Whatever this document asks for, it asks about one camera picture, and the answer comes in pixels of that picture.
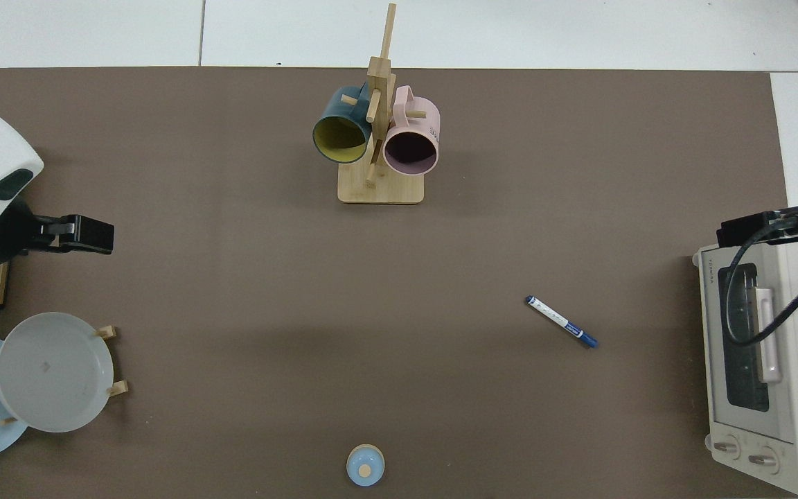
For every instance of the wooden plate rack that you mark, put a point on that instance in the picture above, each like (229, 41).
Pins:
(119, 388)

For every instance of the small blue round thing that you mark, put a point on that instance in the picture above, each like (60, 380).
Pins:
(365, 466)

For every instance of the brown table cloth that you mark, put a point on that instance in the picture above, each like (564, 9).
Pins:
(399, 312)

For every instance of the grey plate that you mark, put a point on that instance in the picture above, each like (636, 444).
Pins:
(52, 374)

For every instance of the dark teal cup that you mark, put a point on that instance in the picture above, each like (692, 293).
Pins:
(333, 111)

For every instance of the wooden cup stand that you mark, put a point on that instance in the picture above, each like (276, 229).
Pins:
(379, 190)

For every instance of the pink cup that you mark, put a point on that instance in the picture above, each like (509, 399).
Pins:
(421, 121)

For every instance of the blue white marker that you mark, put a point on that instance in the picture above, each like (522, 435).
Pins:
(562, 321)

